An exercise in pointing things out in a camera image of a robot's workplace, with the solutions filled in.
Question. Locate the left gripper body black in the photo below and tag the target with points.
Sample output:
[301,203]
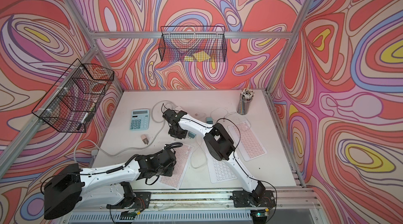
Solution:
[168,172]

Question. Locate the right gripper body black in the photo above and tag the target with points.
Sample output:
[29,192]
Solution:
[178,133]

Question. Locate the teal usb charger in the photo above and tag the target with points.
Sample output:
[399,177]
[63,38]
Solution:
[191,135]

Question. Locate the pink usb charger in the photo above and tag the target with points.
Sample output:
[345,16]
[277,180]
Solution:
[144,139]

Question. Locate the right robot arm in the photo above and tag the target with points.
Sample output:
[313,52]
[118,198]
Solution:
[222,148]

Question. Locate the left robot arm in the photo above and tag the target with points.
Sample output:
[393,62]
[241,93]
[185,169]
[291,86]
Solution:
[110,185]

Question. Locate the white keyboard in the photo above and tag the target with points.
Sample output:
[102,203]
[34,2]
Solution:
[218,171]

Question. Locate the grey calculator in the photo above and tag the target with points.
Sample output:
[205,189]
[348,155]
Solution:
[140,120]

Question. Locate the yellow sticky notes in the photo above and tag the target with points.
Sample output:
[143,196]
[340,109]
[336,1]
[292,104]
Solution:
[199,56]

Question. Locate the pencil holder cup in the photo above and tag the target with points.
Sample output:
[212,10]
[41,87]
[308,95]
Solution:
[245,99]

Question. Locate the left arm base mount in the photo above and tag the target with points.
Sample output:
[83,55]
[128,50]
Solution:
[140,200]

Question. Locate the black wire basket back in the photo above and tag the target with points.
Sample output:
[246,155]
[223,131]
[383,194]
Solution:
[179,41]

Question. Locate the black wire basket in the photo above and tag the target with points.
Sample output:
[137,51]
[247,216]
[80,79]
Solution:
[179,41]
[71,103]

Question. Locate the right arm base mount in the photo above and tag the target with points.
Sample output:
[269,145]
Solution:
[243,199]

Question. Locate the black wire basket left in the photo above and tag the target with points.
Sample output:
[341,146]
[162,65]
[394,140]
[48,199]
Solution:
[71,103]

